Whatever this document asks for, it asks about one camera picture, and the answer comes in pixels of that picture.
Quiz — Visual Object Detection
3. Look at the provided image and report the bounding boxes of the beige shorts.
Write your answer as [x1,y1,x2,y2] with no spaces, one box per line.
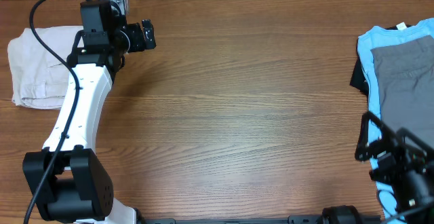
[7,26,83,109]

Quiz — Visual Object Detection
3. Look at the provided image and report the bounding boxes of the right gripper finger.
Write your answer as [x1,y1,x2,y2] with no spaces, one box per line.
[396,128,433,153]
[355,111,383,162]

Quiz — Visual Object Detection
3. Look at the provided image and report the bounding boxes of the grey shorts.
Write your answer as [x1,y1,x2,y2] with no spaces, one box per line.
[372,35,433,147]

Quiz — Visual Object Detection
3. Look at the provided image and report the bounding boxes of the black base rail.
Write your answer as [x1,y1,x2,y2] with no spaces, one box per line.
[138,214,381,224]

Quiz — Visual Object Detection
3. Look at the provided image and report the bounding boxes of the light blue t-shirt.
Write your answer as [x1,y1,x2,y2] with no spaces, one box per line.
[355,18,433,223]

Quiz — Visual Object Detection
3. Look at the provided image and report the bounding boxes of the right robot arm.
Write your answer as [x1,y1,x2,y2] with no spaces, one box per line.
[316,111,433,224]

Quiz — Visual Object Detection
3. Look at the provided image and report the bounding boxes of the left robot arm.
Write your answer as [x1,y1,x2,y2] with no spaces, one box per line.
[22,0,156,223]

